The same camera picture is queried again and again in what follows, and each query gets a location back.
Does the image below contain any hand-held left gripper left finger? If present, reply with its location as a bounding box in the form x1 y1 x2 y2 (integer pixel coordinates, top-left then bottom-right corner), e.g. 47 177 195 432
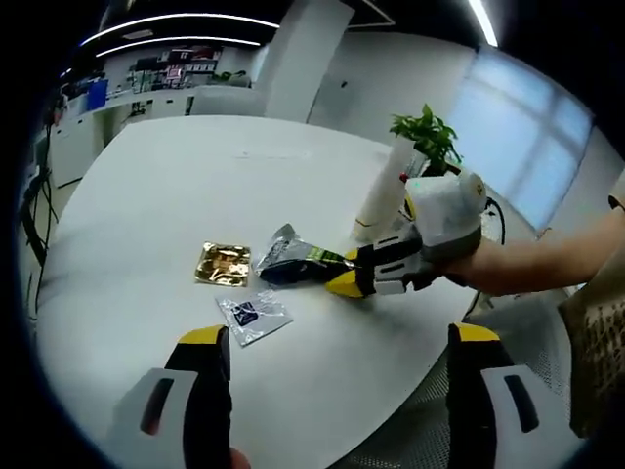
112 324 234 469

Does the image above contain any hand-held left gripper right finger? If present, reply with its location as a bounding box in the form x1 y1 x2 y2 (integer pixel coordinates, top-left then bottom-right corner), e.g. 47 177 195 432
446 321 570 469

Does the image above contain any white skincare tube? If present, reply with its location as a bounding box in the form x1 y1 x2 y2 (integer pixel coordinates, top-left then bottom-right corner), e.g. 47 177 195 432
354 136 417 241

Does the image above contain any green black skincare pouch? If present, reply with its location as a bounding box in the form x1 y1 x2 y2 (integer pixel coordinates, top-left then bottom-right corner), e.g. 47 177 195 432
256 223 354 285

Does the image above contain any silver skincare sachet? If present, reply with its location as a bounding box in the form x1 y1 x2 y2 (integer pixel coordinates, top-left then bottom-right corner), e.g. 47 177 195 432
216 289 295 349

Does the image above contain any gold skincare sachet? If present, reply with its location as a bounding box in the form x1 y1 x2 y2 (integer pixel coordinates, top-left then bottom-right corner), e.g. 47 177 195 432
194 240 252 291

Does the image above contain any green potted plant white pot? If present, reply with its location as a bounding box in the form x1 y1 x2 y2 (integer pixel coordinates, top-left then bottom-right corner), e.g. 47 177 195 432
389 103 464 177

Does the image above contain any window with blinds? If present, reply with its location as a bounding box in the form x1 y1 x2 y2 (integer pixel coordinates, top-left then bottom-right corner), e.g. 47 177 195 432
458 46 600 231

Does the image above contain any person's patterned clothing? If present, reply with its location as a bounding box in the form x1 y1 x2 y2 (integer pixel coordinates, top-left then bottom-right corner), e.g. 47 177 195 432
558 192 625 441

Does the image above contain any short ceiling light strip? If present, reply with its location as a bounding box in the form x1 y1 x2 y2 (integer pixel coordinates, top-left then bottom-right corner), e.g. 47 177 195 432
467 0 500 48

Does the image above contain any white square pillar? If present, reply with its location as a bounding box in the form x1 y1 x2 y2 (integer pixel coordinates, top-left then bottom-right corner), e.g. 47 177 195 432
263 0 355 123

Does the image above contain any long ceiling light strip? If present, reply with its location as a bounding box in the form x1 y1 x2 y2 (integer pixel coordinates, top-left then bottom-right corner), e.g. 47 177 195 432
80 13 282 45
95 34 263 58

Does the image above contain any white counter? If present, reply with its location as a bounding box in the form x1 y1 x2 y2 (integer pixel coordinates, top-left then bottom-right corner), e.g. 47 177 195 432
53 85 196 190

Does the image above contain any blue box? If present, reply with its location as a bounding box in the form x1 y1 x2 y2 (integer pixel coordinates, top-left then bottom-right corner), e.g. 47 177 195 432
86 80 108 109

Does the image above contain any black tool with cable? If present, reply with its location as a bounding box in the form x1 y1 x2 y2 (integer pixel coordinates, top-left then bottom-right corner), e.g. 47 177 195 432
480 192 508 245

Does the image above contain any black cable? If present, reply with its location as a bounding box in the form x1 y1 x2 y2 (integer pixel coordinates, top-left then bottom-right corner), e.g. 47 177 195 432
28 121 63 235

